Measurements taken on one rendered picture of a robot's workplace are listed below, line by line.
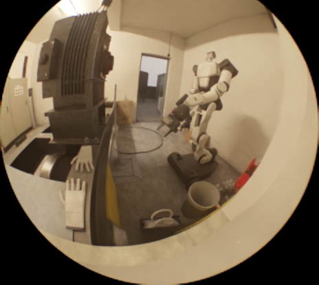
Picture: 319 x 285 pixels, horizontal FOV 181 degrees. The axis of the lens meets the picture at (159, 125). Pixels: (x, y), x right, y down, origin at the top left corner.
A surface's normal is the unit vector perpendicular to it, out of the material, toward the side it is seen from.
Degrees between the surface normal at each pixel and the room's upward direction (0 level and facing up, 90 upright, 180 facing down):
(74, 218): 0
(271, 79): 90
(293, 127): 90
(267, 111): 90
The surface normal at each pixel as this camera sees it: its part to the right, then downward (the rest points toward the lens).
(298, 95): -0.93, 0.03
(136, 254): 0.11, -0.93
